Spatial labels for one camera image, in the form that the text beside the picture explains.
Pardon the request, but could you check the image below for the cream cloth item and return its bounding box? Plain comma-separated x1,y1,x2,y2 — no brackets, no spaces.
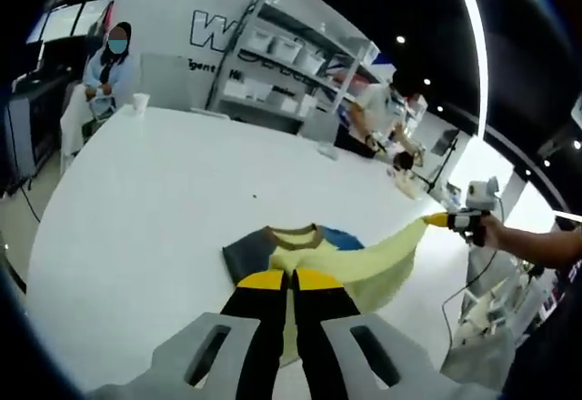
386,167,429,202

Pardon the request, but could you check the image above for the person's right hand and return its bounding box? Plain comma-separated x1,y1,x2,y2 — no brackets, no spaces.
483,215,506,249

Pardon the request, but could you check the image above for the black tripod stand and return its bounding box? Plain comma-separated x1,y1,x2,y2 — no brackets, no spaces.
416,128,461,197

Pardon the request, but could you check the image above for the metal shelf unit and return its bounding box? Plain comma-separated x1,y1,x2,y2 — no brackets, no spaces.
206,0,396,136

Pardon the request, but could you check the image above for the white paper cup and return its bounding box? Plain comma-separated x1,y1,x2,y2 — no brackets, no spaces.
131,93,151,117

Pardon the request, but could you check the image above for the black cable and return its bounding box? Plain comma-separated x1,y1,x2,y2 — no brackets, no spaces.
441,245,501,358

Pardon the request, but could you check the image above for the crumpled white cloth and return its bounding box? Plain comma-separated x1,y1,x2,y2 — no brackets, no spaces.
316,142,341,161

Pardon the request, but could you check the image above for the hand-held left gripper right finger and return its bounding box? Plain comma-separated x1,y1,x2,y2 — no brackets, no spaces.
291,268,446,400

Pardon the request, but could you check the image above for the person's black printed shirt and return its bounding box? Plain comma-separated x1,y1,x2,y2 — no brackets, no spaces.
502,226,582,395

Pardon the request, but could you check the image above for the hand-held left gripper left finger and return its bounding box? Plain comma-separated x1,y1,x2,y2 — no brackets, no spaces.
85,268,291,400

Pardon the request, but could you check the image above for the yellow colour-block garment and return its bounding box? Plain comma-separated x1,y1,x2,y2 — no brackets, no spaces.
221,217,432,370

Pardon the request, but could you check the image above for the row of white storage bins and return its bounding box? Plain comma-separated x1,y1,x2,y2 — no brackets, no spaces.
222,26,328,117

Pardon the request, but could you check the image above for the dark counter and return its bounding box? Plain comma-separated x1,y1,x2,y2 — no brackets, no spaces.
3,70,74,192

